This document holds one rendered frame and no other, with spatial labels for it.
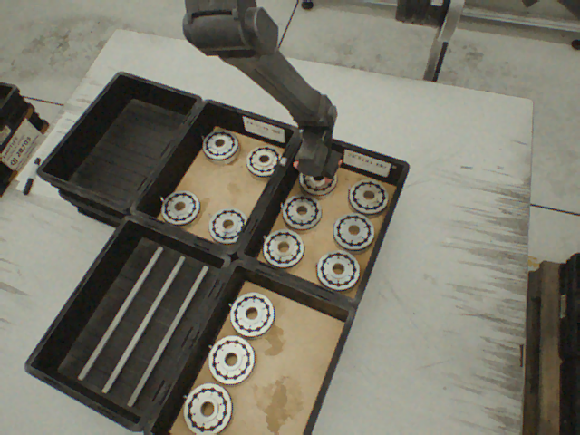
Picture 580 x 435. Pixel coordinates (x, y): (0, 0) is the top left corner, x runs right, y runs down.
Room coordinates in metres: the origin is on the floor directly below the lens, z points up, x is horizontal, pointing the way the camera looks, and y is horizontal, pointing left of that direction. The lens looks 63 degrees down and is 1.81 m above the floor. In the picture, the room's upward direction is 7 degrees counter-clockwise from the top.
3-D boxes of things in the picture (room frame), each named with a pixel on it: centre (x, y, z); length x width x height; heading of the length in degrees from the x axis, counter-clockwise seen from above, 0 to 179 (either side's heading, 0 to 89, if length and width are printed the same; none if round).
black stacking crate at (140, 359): (0.26, 0.36, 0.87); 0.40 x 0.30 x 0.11; 150
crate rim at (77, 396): (0.26, 0.36, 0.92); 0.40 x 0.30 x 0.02; 150
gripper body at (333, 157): (0.59, -0.10, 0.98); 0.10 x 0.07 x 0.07; 58
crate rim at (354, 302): (0.46, -0.10, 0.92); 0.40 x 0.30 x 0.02; 150
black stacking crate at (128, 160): (0.76, 0.42, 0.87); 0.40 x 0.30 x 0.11; 150
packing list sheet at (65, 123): (0.90, 0.71, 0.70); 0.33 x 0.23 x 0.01; 158
